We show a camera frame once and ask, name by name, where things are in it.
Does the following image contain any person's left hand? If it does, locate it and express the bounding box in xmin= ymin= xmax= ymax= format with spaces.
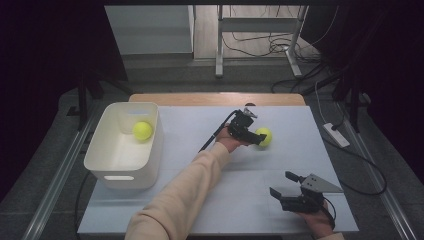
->
xmin=215 ymin=127 xmax=252 ymax=154

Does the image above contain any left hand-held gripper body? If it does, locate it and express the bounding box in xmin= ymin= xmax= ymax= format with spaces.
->
xmin=228 ymin=108 xmax=259 ymax=142

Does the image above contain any white cabinet panel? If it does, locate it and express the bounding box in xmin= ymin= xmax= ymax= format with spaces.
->
xmin=104 ymin=4 xmax=195 ymax=56

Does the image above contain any aluminium rail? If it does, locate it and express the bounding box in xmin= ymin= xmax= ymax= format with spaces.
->
xmin=334 ymin=99 xmax=419 ymax=240
xmin=20 ymin=99 xmax=102 ymax=240

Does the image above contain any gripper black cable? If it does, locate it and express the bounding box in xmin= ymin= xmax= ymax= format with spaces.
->
xmin=322 ymin=197 xmax=336 ymax=231
xmin=198 ymin=109 xmax=240 ymax=154

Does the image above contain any black metal stand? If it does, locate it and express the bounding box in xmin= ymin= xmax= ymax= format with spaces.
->
xmin=331 ymin=63 xmax=372 ymax=134
xmin=65 ymin=64 xmax=134 ymax=132

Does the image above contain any white table board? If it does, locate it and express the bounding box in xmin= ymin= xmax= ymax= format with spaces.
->
xmin=77 ymin=105 xmax=360 ymax=234

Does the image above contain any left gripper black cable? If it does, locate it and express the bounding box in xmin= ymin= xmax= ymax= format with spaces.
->
xmin=198 ymin=109 xmax=240 ymax=154

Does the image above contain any black plug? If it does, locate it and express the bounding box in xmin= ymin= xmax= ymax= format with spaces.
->
xmin=330 ymin=113 xmax=346 ymax=132

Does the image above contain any white desk frame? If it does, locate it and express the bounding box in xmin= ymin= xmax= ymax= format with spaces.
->
xmin=215 ymin=4 xmax=304 ymax=79

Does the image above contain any plain yellow tennis ball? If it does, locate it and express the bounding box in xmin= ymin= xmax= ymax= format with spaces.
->
xmin=254 ymin=127 xmax=274 ymax=148

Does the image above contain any thin white cable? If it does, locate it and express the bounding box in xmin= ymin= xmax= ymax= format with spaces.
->
xmin=314 ymin=79 xmax=329 ymax=125

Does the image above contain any tangle of black cables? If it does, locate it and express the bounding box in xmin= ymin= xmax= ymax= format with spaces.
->
xmin=221 ymin=4 xmax=343 ymax=95

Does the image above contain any white plastic basket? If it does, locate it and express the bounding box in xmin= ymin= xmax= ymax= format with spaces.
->
xmin=83 ymin=101 xmax=165 ymax=190

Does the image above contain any tennis ball with black mark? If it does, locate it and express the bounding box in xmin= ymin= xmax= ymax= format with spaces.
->
xmin=132 ymin=120 xmax=154 ymax=142

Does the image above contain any person's right hand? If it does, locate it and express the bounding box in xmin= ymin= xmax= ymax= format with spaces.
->
xmin=298 ymin=203 xmax=336 ymax=239

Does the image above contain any white power strip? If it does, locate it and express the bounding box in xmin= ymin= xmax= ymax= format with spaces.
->
xmin=322 ymin=122 xmax=351 ymax=149

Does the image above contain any black power strip cable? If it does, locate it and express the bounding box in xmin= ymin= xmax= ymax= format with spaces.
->
xmin=323 ymin=135 xmax=388 ymax=196

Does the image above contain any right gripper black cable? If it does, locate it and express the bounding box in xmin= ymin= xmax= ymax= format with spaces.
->
xmin=322 ymin=197 xmax=336 ymax=231

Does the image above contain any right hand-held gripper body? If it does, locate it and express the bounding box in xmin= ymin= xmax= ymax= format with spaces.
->
xmin=279 ymin=173 xmax=344 ymax=214

